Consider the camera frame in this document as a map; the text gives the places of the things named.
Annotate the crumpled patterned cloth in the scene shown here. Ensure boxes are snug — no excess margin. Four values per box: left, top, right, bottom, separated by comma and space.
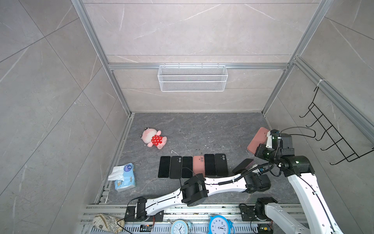
92, 214, 125, 234

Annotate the red phone case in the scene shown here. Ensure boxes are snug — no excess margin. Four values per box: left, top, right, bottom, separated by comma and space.
193, 156, 206, 177

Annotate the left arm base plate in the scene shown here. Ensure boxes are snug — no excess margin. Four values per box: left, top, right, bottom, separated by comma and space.
124, 206, 164, 222

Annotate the white wire basket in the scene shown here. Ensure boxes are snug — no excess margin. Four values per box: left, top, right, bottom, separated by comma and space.
157, 65, 228, 92

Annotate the white alarm clock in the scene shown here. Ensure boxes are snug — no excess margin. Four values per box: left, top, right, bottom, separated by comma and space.
170, 220, 189, 234

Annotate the black phone case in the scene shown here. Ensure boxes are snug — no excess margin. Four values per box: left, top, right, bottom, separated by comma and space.
214, 154, 228, 177
169, 156, 182, 179

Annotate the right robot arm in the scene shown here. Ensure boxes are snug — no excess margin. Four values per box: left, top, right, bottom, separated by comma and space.
255, 130, 342, 234

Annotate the pink phone case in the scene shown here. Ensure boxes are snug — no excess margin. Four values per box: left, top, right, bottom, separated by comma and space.
247, 127, 270, 154

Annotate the blue alarm clock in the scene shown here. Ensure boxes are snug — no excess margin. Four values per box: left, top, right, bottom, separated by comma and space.
208, 215, 233, 234

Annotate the pink plush toy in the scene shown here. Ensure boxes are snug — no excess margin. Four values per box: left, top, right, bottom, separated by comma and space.
141, 128, 168, 150

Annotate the blue wet wipes pack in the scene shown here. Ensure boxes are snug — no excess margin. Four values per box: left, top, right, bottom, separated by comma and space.
108, 163, 136, 192

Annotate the dark phone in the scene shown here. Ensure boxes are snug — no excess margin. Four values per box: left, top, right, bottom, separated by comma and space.
232, 159, 254, 175

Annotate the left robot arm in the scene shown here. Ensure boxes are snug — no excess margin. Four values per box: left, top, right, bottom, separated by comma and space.
134, 164, 271, 221

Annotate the black wall hook rack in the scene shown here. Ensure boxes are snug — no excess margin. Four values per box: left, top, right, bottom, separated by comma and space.
299, 87, 374, 165

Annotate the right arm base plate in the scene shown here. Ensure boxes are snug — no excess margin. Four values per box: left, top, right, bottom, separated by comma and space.
239, 203, 263, 221

